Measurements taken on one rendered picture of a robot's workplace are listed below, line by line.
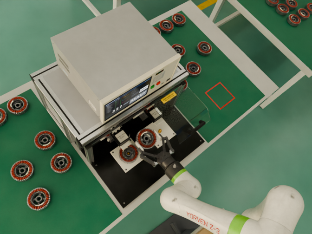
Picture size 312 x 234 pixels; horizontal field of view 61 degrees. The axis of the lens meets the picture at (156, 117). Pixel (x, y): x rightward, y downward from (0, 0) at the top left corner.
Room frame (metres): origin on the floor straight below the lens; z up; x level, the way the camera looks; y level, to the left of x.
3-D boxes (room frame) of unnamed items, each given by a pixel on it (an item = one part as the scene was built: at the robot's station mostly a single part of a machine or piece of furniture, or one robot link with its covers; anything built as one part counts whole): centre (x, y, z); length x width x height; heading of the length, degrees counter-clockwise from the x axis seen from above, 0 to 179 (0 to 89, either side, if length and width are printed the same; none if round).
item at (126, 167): (0.44, 0.06, 0.78); 0.15 x 0.15 x 0.01; 61
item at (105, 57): (0.71, 0.28, 1.22); 0.44 x 0.39 x 0.20; 151
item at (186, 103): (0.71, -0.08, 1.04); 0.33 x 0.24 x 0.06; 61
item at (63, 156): (0.25, 0.38, 0.77); 0.11 x 0.11 x 0.04
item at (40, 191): (0.04, 0.39, 0.77); 0.11 x 0.11 x 0.04
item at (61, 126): (0.46, 0.51, 0.91); 0.28 x 0.03 x 0.32; 61
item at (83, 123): (0.70, 0.28, 1.09); 0.68 x 0.44 x 0.05; 151
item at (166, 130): (0.65, -0.06, 0.78); 0.15 x 0.15 x 0.01; 61
